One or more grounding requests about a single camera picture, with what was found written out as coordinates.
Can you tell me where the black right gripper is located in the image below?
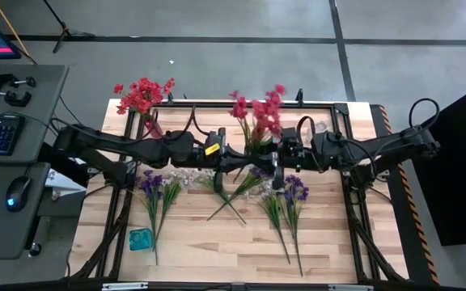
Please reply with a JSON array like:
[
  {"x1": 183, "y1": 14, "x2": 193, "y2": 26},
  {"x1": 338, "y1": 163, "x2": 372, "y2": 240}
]
[{"x1": 252, "y1": 137, "x2": 323, "y2": 191}]

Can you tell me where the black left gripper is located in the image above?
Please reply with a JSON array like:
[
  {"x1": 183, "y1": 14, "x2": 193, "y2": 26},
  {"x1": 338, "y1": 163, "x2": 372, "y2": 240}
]
[{"x1": 194, "y1": 127, "x2": 258, "y2": 194}]

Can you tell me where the purple artificial flower bunch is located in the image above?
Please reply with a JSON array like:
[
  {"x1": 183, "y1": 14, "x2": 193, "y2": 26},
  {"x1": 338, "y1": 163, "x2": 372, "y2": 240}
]
[
  {"x1": 282, "y1": 174, "x2": 311, "y2": 278},
  {"x1": 206, "y1": 164, "x2": 273, "y2": 222},
  {"x1": 124, "y1": 168, "x2": 165, "y2": 267}
]

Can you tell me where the red artificial flower bunch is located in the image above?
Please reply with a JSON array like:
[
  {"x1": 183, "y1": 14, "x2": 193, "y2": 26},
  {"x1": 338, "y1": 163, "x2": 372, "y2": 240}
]
[
  {"x1": 113, "y1": 78, "x2": 157, "y2": 122},
  {"x1": 228, "y1": 83, "x2": 287, "y2": 157},
  {"x1": 135, "y1": 76, "x2": 176, "y2": 122}
]

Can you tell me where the clear crystal glass vase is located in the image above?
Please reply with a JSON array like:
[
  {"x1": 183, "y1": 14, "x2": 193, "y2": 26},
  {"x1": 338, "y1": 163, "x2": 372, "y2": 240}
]
[{"x1": 311, "y1": 120, "x2": 332, "y2": 137}]

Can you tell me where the red glass vase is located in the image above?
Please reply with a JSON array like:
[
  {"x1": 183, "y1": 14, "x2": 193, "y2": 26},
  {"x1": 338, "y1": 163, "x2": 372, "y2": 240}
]
[{"x1": 144, "y1": 116, "x2": 164, "y2": 139}]

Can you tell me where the teal glass vase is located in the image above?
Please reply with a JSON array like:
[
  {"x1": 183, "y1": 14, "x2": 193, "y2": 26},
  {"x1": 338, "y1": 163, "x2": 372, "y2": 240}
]
[{"x1": 129, "y1": 227, "x2": 155, "y2": 252}]

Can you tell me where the black hazard-striped edge strip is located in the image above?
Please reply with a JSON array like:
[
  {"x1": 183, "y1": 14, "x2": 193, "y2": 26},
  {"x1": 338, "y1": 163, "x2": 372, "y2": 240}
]
[{"x1": 369, "y1": 103, "x2": 440, "y2": 285}]

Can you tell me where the white paper sheet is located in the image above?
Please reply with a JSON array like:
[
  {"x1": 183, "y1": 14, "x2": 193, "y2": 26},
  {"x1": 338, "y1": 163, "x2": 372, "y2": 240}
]
[{"x1": 45, "y1": 169, "x2": 88, "y2": 201}]

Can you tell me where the black floor mat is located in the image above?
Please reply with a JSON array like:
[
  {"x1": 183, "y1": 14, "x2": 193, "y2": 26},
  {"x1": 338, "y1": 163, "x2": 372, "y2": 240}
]
[{"x1": 402, "y1": 78, "x2": 466, "y2": 247}]

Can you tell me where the grey desk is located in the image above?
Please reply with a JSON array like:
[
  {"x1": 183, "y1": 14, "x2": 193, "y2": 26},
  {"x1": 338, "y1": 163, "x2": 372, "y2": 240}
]
[{"x1": 0, "y1": 63, "x2": 70, "y2": 259}]

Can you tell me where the black tripod stand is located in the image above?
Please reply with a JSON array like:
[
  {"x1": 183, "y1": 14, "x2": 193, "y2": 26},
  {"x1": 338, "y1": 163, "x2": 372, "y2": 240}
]
[{"x1": 41, "y1": 0, "x2": 96, "y2": 54}]

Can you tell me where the black computer mouse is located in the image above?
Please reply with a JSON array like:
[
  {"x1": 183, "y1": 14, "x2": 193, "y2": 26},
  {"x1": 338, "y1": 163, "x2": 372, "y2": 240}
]
[{"x1": 5, "y1": 176, "x2": 32, "y2": 213}]

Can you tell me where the black screw clamp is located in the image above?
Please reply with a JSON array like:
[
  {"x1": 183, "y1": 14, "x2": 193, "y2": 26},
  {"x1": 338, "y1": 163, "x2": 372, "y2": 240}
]
[
  {"x1": 0, "y1": 86, "x2": 32, "y2": 108},
  {"x1": 0, "y1": 70, "x2": 38, "y2": 91}
]

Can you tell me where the black aluminium table frame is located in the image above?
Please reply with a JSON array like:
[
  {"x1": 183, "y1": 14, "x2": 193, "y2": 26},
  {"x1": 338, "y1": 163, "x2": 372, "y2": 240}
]
[{"x1": 69, "y1": 88, "x2": 408, "y2": 284}]

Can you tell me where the silver metal bracket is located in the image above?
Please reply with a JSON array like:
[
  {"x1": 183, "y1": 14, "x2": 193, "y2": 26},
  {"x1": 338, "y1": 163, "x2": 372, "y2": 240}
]
[
  {"x1": 328, "y1": 284, "x2": 374, "y2": 291},
  {"x1": 101, "y1": 281, "x2": 149, "y2": 291}
]

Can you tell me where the black cable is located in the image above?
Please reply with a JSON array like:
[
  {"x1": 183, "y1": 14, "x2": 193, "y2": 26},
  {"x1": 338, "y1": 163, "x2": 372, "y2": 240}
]
[{"x1": 57, "y1": 95, "x2": 84, "y2": 126}]

